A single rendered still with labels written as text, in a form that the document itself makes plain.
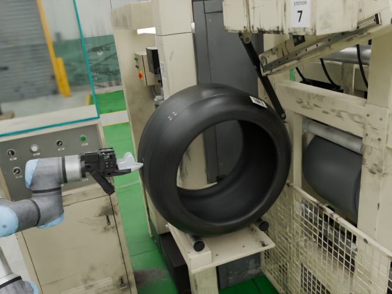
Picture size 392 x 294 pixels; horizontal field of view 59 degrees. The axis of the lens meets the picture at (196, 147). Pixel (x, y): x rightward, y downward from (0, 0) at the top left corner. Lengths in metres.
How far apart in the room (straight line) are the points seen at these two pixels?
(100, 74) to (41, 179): 9.17
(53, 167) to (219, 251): 0.74
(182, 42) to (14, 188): 1.15
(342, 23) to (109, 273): 1.82
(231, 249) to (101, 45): 9.10
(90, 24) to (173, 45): 8.85
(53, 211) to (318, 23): 0.96
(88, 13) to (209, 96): 9.21
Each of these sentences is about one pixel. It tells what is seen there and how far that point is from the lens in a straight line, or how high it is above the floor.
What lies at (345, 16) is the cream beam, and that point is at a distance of 1.07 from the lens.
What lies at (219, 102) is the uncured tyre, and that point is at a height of 1.44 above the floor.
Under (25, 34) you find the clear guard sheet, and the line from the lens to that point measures 1.82.
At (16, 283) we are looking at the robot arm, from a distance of 1.52.
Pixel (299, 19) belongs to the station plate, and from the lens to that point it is 1.06.
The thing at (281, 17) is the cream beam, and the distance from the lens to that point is 1.14.
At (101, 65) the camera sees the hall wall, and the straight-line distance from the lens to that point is 10.27.
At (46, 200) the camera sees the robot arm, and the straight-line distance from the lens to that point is 1.21.
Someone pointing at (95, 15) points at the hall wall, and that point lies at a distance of 10.29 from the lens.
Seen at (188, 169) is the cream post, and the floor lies 1.05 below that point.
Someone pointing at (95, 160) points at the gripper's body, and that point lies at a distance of 1.21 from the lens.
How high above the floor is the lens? 1.73
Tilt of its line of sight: 21 degrees down
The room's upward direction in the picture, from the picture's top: 6 degrees counter-clockwise
